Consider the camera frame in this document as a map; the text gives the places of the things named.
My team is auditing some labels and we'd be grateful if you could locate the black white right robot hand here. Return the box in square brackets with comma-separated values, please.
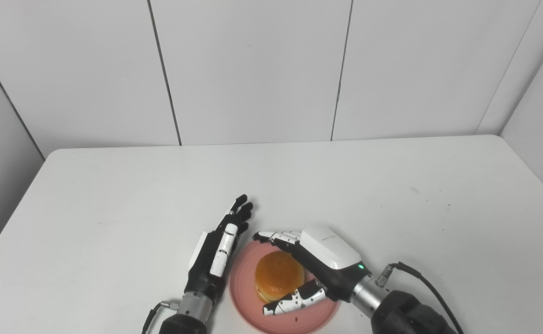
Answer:
[252, 226, 373, 316]

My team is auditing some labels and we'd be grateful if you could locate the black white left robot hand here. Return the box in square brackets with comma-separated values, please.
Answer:
[184, 194, 254, 302]

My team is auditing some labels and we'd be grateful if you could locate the pink plate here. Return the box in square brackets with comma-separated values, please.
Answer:
[229, 240, 341, 334]

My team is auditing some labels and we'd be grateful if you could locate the toy hamburger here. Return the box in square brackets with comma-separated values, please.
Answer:
[255, 250, 305, 304]

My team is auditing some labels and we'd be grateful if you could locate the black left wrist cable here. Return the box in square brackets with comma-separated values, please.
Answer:
[141, 301, 180, 334]

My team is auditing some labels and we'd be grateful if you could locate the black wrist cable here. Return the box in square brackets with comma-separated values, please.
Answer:
[141, 301, 180, 334]
[375, 262, 466, 334]

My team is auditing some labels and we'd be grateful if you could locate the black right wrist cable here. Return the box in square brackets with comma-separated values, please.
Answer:
[375, 262, 466, 334]

